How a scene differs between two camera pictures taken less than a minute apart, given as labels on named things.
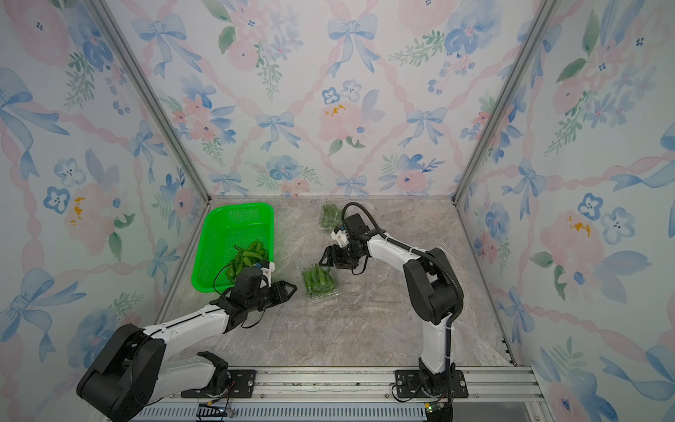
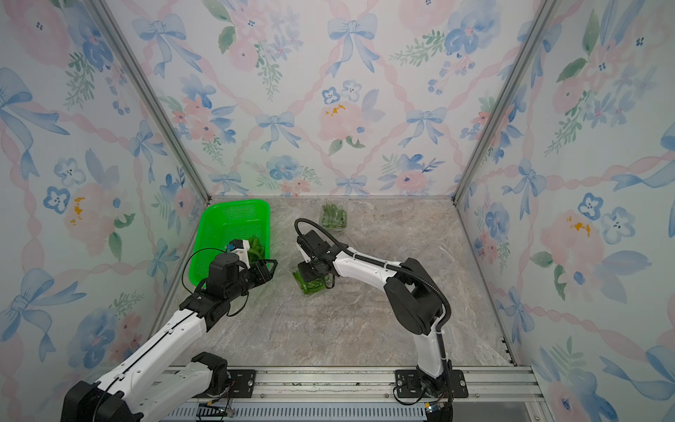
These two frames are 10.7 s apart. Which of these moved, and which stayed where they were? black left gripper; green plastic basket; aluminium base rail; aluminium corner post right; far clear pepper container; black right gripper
Moved: black left gripper; black right gripper
Stayed: aluminium corner post right; green plastic basket; aluminium base rail; far clear pepper container
